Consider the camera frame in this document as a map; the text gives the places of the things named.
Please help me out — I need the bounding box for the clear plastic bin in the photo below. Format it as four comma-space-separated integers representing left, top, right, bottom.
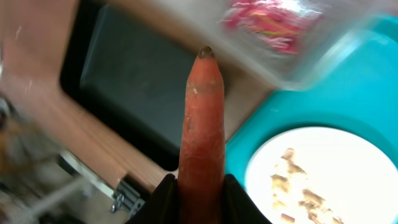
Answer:
151, 0, 397, 90

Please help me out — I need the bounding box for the teal plastic tray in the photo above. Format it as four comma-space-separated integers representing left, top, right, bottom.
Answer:
226, 15, 397, 184

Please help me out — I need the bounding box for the red snack wrapper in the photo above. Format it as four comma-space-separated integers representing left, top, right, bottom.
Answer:
221, 0, 323, 54

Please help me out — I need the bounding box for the pink plate with food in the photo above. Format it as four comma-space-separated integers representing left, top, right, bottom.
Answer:
243, 126, 397, 223

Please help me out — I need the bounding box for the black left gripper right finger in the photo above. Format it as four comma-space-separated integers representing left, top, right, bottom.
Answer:
223, 174, 272, 224

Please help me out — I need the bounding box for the orange carrot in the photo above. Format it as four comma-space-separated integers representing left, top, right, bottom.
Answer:
178, 46, 225, 223

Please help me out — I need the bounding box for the black tray bin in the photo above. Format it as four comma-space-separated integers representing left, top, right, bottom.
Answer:
60, 0, 196, 171

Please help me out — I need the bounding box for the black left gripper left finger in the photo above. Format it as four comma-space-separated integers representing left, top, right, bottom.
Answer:
126, 174, 179, 224

